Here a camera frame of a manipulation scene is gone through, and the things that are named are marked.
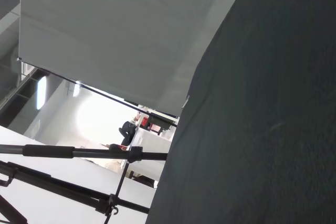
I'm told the pale grey backdrop panel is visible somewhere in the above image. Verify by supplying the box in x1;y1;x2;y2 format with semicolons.
17;0;254;118

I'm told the black bench cloth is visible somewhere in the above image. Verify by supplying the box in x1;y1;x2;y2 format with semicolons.
145;0;336;224

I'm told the person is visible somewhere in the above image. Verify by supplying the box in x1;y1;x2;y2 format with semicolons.
118;120;138;146

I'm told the white ceiling light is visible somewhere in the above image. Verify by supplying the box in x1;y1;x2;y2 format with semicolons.
36;76;48;111

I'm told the black tripod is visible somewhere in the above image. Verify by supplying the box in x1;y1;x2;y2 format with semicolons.
0;144;169;224

